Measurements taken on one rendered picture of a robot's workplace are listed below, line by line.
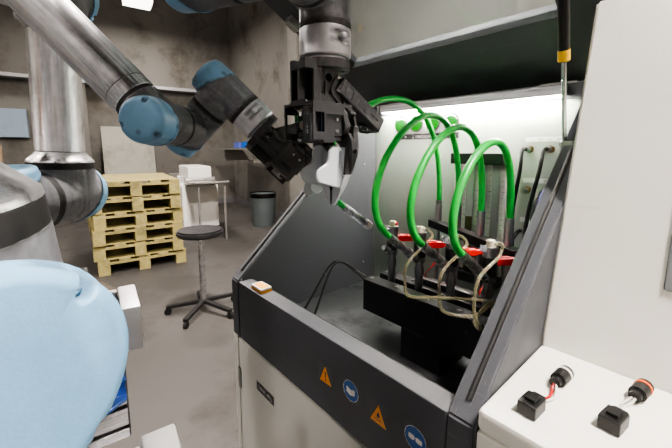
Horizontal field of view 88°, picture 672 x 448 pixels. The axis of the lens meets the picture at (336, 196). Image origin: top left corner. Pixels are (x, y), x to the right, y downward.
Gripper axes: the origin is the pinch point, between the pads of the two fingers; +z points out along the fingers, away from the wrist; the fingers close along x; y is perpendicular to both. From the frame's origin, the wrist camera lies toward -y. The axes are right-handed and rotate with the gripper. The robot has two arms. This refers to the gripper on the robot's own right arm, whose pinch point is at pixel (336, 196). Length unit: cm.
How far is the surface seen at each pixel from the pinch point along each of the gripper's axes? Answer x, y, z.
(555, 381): 28.4, -14.0, 23.3
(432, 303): 2.5, -24.8, 24.6
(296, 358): -16.2, -3.1, 36.8
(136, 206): -370, -46, 52
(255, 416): -36, -3, 63
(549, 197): 20.5, -31.8, 1.0
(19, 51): -817, 31, -181
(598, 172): 27.1, -32.0, -3.7
